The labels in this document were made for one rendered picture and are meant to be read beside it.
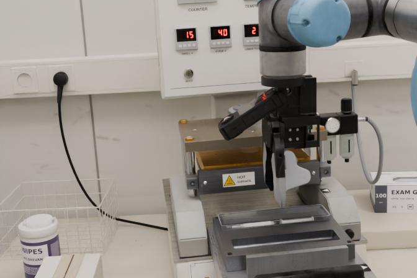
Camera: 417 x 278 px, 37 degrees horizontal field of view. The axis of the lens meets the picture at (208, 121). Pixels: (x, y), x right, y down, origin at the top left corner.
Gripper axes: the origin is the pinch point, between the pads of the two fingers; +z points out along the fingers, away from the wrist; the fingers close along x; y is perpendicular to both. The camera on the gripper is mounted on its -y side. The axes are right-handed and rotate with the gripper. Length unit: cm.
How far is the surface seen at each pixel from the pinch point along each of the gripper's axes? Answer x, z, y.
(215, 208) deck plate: 24.5, 11.2, -7.2
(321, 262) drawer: -16.8, 4.9, 3.5
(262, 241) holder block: -6.5, 5.6, -3.2
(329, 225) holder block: -4.9, 4.5, 8.4
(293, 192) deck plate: 29.8, 11.0, 11.0
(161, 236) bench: 55, 29, -18
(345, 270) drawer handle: -23.5, 3.1, 4.9
